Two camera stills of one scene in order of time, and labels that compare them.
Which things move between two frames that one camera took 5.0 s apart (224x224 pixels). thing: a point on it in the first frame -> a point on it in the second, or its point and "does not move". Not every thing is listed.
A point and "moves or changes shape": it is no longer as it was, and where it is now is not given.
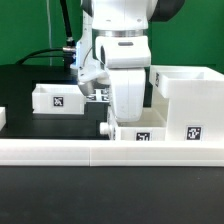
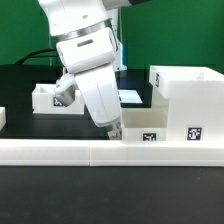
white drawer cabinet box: (195, 110) does not move
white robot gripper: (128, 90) -> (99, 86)
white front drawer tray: (152, 126) moves or changes shape
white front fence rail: (111, 152) does not move
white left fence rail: (2, 117) does not move
